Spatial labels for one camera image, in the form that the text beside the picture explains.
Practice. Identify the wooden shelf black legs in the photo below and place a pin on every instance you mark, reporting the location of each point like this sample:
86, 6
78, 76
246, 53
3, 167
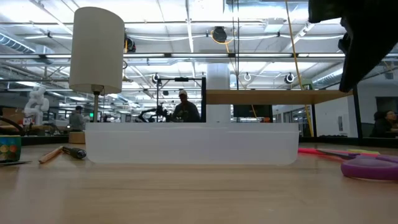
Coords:
273, 97

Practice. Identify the yellow green crayon box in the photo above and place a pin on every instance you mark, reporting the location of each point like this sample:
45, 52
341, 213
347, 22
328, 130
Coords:
9, 148

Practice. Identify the orange pencil dark tip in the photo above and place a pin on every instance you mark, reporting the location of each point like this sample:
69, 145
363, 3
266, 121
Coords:
49, 155

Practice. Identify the white shade wooden base lamp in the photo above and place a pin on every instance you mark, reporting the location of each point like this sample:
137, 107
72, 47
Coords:
96, 46

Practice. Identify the black monitor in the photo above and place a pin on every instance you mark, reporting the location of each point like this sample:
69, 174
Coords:
253, 111

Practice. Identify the clear pencil case purple lid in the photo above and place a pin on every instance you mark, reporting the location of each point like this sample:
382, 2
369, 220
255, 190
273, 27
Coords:
186, 143

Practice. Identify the person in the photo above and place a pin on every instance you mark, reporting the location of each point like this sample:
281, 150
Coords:
384, 124
76, 119
186, 112

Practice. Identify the black aluminium table frame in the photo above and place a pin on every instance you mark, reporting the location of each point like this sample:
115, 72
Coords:
46, 140

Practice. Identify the small round ceiling reel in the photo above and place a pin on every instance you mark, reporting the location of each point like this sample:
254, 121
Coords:
244, 76
289, 77
155, 77

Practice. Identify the yellow highlighter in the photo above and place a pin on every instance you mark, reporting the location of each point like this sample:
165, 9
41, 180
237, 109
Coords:
363, 151

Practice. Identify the black background robot arm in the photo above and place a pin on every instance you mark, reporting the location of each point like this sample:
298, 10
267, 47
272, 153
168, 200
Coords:
155, 113

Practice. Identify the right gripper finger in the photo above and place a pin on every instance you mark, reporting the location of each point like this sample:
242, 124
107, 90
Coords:
367, 46

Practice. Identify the pink pencil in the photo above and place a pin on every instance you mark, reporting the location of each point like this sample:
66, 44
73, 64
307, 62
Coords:
308, 151

